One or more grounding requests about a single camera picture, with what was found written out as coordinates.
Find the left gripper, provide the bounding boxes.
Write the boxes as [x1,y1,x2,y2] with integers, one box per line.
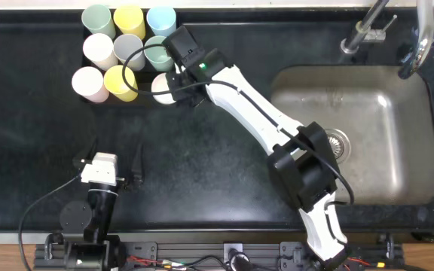
[72,136,145,191]

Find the yellow cup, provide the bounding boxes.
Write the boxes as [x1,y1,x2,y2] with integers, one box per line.
[112,5,147,41]
[103,65,139,103]

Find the pink cup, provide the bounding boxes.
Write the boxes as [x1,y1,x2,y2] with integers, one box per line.
[71,66,111,104]

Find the white cup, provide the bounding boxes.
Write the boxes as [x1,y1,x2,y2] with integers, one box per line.
[150,72,179,105]
[82,32,119,72]

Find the black tray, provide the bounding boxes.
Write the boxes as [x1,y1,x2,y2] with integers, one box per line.
[79,22,182,108]

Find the grey cup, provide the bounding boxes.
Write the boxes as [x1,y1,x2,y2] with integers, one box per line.
[112,33,147,72]

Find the green cup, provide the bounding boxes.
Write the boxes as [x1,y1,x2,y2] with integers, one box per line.
[81,4,117,40]
[143,35,175,73]

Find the blue cup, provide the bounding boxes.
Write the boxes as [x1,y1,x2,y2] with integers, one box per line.
[145,5,178,38]

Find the steel sink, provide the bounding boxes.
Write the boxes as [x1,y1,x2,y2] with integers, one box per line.
[270,65,434,206]

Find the steel tap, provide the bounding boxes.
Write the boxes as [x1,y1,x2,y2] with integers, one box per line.
[339,0,434,80]

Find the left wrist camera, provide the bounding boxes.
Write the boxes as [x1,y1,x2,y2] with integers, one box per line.
[80,151,120,187]

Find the mounting rail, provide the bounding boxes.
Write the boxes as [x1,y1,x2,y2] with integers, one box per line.
[34,240,405,271]

